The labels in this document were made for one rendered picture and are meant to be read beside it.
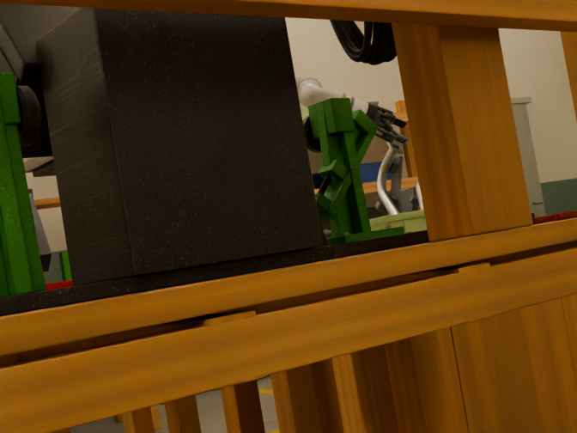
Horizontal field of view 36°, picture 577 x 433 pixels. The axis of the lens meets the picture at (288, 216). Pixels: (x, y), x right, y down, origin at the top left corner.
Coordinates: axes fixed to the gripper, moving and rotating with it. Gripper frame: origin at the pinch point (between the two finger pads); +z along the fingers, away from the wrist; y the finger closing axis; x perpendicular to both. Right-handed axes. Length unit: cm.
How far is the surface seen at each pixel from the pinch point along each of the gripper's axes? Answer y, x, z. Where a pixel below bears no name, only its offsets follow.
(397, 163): 10.8, 16.4, 7.6
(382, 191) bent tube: 3.9, 23.9, 5.7
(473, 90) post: -112, -66, -34
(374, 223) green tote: -41.0, 7.4, -7.9
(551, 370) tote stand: -62, 16, 48
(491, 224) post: -125, -54, -26
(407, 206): -4.5, 20.6, 12.2
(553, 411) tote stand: -69, 22, 52
